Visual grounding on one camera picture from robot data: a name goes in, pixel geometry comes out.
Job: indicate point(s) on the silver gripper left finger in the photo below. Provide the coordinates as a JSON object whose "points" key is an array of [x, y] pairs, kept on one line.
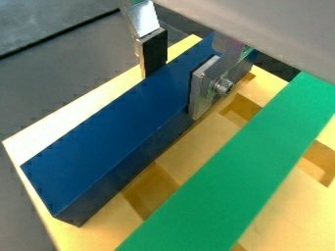
{"points": [[149, 37]]}

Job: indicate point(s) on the blue long bar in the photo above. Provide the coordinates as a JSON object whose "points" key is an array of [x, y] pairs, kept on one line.
{"points": [[80, 171]]}

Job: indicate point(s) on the green long bar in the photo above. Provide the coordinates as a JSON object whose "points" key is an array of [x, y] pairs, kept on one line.
{"points": [[212, 208]]}

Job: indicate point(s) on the yellow slotted board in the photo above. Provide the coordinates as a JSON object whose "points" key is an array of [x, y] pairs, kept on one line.
{"points": [[296, 220]]}

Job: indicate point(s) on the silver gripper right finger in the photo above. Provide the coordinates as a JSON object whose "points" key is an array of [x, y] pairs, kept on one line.
{"points": [[217, 74]]}

